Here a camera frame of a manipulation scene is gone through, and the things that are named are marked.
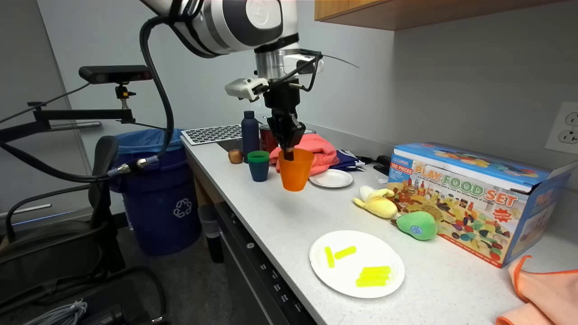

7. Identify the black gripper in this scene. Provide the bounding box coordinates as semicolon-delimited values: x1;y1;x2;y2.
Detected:
226;50;323;161

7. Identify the orange plastic cup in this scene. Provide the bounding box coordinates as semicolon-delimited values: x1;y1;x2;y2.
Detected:
280;149;314;192

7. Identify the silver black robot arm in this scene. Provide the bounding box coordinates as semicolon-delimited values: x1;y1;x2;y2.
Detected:
139;0;323;161

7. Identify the green and blue cup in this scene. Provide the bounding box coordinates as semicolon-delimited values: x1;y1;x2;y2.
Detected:
247;151;269;183

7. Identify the empty white plate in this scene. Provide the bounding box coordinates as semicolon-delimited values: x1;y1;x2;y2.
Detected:
309;170;354;190

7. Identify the white plate with chips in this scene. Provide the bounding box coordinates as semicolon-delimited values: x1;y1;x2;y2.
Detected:
309;230;406;300

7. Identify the large coral cloth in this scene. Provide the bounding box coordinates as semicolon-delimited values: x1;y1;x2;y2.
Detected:
269;134;338;176

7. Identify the blue water bottle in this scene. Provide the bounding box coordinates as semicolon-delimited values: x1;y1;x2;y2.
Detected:
242;111;260;156

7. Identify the blue small box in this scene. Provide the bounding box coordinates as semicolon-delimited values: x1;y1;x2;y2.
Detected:
334;151;365;172

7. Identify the laptop keyboard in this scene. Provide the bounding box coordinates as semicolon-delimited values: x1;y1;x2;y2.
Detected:
182;125;242;147

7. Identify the yellow toy banana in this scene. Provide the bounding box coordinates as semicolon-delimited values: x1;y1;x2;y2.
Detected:
352;187;399;221

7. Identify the yellow chip piece far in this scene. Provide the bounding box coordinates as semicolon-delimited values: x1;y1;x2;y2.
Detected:
323;246;358;270

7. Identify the yellow chip piece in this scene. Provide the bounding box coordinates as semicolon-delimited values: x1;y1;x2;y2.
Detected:
323;246;358;270
356;266;390;288

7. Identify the blue recycling bin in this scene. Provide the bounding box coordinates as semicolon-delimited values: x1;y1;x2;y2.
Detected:
110;131;202;257

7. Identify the green toy pear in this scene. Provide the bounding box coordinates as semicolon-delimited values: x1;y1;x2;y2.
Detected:
396;212;437;243

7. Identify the yellow chip piece near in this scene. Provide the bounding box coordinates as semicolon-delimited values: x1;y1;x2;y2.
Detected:
356;266;390;288

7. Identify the blue play food box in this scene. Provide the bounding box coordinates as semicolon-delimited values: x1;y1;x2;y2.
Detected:
387;143;576;268

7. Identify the small orange cloth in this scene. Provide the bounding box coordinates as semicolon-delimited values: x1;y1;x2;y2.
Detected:
495;255;578;325

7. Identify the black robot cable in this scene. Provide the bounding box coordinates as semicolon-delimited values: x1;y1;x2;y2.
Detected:
0;15;177;185

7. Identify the black camera on stand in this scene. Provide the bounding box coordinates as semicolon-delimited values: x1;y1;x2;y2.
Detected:
80;66;152;84

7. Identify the black camera tripod arm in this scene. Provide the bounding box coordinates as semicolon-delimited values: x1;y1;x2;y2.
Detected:
0;86;134;143

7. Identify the white wall outlet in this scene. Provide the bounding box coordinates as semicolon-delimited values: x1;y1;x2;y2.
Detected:
546;102;578;154

